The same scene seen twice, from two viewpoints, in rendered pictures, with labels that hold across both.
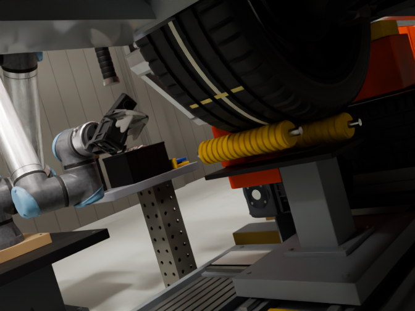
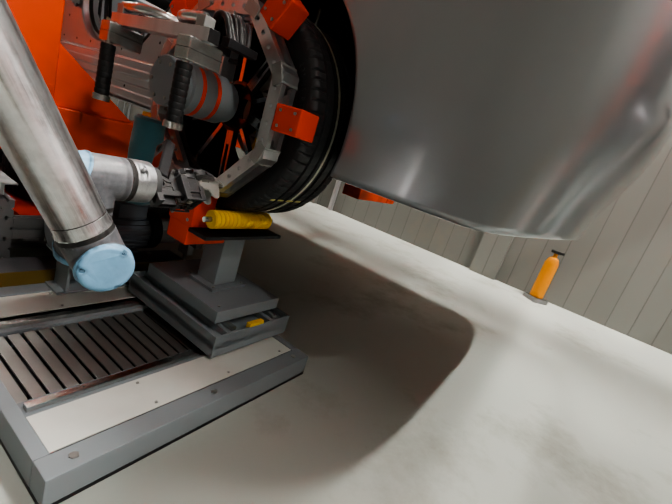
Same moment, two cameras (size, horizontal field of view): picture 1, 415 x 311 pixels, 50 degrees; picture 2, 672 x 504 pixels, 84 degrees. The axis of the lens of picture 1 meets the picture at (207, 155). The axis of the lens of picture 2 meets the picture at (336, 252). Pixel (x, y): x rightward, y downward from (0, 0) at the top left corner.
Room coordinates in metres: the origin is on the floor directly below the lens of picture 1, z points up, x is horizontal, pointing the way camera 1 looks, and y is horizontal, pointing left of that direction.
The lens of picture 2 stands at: (0.96, 1.16, 0.81)
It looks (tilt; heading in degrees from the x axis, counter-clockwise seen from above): 14 degrees down; 256
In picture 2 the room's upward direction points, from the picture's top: 18 degrees clockwise
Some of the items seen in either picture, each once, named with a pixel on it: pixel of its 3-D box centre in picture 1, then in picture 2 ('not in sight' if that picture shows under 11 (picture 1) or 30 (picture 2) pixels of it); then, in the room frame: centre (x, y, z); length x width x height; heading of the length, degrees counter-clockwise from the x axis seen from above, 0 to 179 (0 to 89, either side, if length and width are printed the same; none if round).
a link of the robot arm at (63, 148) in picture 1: (75, 145); (94, 177); (1.27, 0.35, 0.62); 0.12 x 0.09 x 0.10; 47
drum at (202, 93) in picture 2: not in sight; (196, 92); (1.20, -0.05, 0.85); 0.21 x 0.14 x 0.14; 47
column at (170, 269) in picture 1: (168, 234); not in sight; (1.71, 0.23, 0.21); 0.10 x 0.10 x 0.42; 47
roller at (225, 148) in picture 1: (244, 144); (240, 220); (0.99, -0.09, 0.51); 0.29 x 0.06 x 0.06; 47
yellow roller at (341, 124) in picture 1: (300, 135); not in sight; (1.03, -0.22, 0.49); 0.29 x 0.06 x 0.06; 47
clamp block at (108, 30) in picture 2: not in sight; (121, 36); (1.41, -0.07, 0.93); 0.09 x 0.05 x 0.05; 47
